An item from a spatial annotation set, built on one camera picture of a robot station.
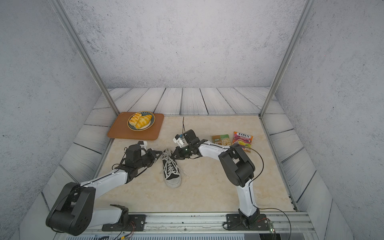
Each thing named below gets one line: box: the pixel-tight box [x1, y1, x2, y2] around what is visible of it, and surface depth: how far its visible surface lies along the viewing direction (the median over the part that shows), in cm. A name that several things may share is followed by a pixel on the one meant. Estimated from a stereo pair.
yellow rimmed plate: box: [127, 111, 156, 132], surface depth 114 cm
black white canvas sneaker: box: [162, 149, 182, 189], surface depth 88 cm
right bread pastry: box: [135, 115, 153, 130], surface depth 113 cm
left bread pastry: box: [129, 112, 142, 127], surface depth 114 cm
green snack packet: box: [211, 134, 232, 146], surface depth 107 cm
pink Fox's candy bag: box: [232, 131, 254, 152], surface depth 105 cm
